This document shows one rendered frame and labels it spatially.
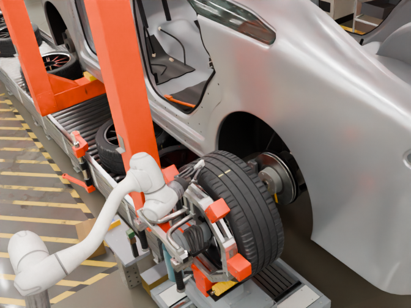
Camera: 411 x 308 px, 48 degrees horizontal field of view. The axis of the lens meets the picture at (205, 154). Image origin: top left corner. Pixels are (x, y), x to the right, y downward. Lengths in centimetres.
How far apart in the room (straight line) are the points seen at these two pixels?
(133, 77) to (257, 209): 89
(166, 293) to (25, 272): 140
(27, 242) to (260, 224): 100
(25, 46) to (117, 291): 214
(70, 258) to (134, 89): 92
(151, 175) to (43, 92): 258
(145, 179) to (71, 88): 264
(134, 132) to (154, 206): 65
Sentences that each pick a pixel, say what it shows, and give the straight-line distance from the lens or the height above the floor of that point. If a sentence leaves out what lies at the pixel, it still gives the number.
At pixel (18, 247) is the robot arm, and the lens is 203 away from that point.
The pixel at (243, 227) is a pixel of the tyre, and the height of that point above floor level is 103.
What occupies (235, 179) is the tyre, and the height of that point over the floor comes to 116.
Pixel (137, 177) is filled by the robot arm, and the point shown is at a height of 138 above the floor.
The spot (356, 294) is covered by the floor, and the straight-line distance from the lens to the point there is 323.
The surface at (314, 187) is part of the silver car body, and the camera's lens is 223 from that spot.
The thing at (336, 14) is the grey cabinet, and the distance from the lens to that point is 711.
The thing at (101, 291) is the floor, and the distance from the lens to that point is 337.
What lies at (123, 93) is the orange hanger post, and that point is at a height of 147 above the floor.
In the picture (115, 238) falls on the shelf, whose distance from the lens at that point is 303.
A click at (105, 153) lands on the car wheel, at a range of 378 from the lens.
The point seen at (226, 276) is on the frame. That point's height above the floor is 77.
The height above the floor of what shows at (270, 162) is 96.
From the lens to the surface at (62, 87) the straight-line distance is 442.
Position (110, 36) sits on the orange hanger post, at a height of 177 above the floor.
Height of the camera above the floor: 251
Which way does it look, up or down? 35 degrees down
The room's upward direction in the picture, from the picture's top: 7 degrees counter-clockwise
